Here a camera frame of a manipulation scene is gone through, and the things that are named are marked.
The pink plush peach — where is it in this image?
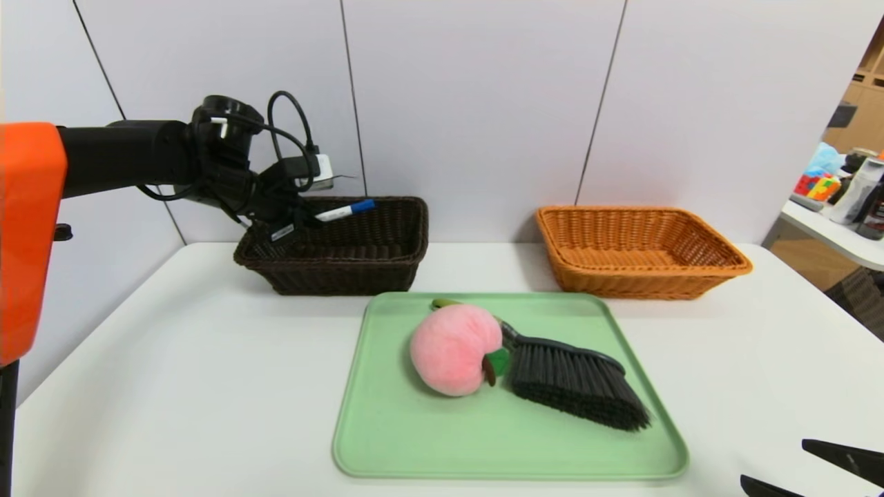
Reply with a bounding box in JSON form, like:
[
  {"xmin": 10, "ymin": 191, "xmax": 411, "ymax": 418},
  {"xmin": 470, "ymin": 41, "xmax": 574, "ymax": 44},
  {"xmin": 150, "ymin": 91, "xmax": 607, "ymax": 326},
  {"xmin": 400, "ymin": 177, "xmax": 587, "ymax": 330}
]
[{"xmin": 410, "ymin": 304, "xmax": 510, "ymax": 398}]

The colourful toy cube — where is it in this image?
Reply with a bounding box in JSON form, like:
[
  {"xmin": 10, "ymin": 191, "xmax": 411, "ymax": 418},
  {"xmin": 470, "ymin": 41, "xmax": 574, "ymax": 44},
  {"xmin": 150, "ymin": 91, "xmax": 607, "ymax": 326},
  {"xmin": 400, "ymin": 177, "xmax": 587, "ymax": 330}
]
[{"xmin": 794, "ymin": 173, "xmax": 841, "ymax": 202}]

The grey hand brush green handle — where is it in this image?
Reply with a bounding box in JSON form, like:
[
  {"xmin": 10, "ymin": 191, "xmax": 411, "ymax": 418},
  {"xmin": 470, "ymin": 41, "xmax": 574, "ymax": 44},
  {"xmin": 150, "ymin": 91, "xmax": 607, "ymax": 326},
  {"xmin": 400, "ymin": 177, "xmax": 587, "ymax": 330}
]
[{"xmin": 432, "ymin": 298, "xmax": 651, "ymax": 433}]

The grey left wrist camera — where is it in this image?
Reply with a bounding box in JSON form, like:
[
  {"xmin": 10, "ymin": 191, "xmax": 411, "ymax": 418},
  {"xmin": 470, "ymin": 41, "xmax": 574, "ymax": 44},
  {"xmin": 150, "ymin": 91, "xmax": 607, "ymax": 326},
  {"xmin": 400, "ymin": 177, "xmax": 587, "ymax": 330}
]
[{"xmin": 276, "ymin": 154, "xmax": 336, "ymax": 192}]

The white plastic bottle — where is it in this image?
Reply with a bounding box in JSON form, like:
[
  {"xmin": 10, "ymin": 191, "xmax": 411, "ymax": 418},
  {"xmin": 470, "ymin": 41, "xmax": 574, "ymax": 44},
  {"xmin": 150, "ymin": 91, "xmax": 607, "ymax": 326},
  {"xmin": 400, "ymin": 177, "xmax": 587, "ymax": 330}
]
[{"xmin": 829, "ymin": 157, "xmax": 884, "ymax": 225}]

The orange wicker basket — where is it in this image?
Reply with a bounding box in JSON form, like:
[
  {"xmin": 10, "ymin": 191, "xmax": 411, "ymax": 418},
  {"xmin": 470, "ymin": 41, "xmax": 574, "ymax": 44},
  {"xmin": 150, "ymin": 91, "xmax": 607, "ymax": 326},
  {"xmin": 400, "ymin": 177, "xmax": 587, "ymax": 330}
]
[{"xmin": 536, "ymin": 206, "xmax": 753, "ymax": 300}]

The dark brown wicker basket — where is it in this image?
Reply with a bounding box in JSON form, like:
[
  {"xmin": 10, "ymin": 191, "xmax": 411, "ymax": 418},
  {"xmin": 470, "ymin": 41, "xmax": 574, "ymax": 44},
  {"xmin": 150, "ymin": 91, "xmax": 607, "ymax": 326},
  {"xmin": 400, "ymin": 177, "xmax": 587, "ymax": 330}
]
[{"xmin": 233, "ymin": 197, "xmax": 429, "ymax": 296}]

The wooden cabinet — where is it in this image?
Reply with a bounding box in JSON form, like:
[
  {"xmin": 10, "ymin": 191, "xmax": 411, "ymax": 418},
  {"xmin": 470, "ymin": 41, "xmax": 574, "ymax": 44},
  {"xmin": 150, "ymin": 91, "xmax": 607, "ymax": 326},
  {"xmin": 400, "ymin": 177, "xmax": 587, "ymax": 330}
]
[{"xmin": 822, "ymin": 14, "xmax": 884, "ymax": 156}]

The dark bottle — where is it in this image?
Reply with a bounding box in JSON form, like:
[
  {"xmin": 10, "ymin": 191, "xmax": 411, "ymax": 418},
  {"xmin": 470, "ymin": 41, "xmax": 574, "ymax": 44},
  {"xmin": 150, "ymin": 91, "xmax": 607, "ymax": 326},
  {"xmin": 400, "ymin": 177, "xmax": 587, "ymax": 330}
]
[{"xmin": 856, "ymin": 181, "xmax": 884, "ymax": 240}]

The blue plastic bag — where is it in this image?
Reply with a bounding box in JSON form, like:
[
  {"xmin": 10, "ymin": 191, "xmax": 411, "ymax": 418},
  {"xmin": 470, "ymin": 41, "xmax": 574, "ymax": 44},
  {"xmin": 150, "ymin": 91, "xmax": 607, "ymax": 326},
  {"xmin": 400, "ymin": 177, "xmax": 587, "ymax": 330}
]
[{"xmin": 805, "ymin": 142, "xmax": 845, "ymax": 177}]

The white side table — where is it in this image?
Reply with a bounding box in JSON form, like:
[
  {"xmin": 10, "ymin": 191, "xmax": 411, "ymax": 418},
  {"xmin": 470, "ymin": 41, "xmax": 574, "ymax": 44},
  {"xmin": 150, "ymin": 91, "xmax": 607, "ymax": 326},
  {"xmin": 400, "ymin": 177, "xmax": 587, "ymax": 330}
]
[{"xmin": 763, "ymin": 200, "xmax": 884, "ymax": 271}]

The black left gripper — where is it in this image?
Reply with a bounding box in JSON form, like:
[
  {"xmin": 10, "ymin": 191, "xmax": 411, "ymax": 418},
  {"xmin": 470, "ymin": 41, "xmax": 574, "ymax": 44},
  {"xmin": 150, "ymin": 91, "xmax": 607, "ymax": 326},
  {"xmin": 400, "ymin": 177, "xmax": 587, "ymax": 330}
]
[{"xmin": 251, "ymin": 190, "xmax": 320, "ymax": 250}]

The thin black camera cable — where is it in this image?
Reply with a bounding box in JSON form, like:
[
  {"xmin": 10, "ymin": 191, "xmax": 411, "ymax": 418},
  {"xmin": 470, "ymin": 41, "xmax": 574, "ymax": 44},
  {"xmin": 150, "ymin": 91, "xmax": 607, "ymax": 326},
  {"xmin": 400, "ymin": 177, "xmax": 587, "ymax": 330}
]
[{"xmin": 267, "ymin": 90, "xmax": 322, "ymax": 158}]

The white marker with blue cap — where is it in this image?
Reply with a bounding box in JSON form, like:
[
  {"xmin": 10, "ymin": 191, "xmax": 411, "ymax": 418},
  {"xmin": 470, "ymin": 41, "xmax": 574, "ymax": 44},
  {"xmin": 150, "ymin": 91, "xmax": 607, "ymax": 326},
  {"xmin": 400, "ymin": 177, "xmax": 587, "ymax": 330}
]
[{"xmin": 314, "ymin": 199, "xmax": 376, "ymax": 223}]

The light green plastic tray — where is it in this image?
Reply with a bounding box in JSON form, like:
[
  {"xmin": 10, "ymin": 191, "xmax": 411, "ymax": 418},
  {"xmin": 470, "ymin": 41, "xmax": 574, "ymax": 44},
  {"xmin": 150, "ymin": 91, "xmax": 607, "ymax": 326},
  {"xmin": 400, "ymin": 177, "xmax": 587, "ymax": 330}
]
[{"xmin": 333, "ymin": 292, "xmax": 689, "ymax": 481}]

